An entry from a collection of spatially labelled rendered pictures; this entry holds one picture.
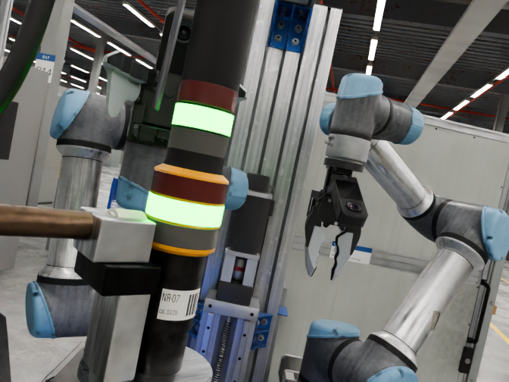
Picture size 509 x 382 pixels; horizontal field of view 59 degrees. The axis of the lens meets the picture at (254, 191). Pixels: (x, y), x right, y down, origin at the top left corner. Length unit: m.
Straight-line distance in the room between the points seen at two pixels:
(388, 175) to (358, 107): 0.30
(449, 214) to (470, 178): 1.28
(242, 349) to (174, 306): 0.91
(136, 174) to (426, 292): 0.67
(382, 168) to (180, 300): 0.83
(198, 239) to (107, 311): 0.06
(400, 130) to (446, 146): 1.48
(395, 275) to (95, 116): 1.68
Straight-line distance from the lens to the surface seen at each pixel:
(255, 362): 1.28
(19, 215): 0.22
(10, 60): 0.22
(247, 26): 0.26
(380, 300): 2.32
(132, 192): 0.69
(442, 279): 1.07
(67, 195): 1.03
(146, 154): 0.69
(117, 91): 0.47
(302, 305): 2.21
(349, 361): 1.02
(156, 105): 0.26
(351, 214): 0.72
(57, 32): 7.20
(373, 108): 0.81
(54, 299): 1.03
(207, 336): 1.16
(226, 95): 0.25
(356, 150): 0.79
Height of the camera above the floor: 1.59
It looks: 3 degrees down
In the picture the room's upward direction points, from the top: 12 degrees clockwise
